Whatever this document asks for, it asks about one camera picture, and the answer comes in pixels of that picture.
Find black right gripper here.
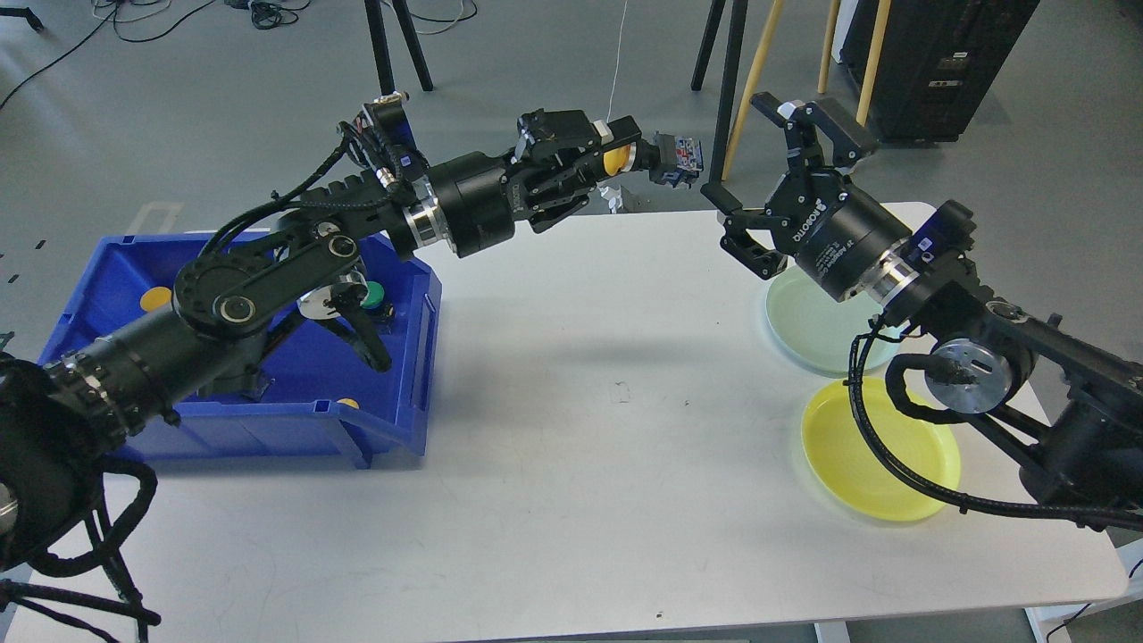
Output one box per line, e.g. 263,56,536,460
701,91,912,302

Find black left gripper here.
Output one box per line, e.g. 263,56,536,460
426,108,649,259

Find yellow push button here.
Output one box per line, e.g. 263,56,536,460
601,131,706,190
138,286,174,313

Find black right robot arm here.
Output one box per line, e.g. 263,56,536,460
702,91,1142,530

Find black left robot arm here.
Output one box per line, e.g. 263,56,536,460
3,91,704,642

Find light green plate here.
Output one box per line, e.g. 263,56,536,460
761,267,882,379

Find green push button back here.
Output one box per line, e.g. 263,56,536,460
361,280,395,324

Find yellow plate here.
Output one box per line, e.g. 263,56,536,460
800,378,961,522

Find white power adapter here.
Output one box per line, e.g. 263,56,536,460
597,184,654,214

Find black stand legs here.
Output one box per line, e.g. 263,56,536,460
690,1,748,186

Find black cabinet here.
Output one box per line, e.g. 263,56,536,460
839,1,1039,144

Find wooden stand legs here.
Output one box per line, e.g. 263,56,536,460
717,1,893,182

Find black tripod left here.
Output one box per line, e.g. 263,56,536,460
362,0,435,97

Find blue plastic bin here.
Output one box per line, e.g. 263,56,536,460
39,232,442,469

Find white cable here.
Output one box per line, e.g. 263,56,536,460
604,0,631,126

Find black floor cables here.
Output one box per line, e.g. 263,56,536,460
0,0,483,113

